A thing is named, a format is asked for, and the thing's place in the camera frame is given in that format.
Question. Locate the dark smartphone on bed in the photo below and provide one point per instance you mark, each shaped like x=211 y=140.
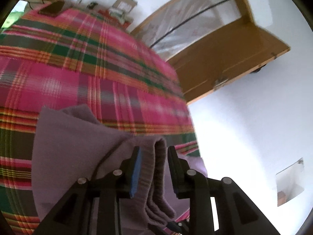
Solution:
x=53 y=9

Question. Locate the pink plaid bed sheet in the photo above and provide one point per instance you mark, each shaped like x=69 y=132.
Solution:
x=76 y=58

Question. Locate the red gift box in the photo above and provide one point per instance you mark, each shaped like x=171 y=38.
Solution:
x=124 y=24

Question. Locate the brown cardboard box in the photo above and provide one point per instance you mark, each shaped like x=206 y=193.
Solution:
x=125 y=5

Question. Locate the purple fleece garment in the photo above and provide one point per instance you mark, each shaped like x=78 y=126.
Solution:
x=71 y=143

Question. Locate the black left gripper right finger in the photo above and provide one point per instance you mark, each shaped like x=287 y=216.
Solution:
x=215 y=206

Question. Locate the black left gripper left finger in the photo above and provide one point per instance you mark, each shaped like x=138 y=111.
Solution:
x=72 y=214

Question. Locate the plastic door curtain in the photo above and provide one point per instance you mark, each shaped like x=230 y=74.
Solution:
x=184 y=22

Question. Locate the wooden door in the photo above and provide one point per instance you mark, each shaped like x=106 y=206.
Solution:
x=223 y=56

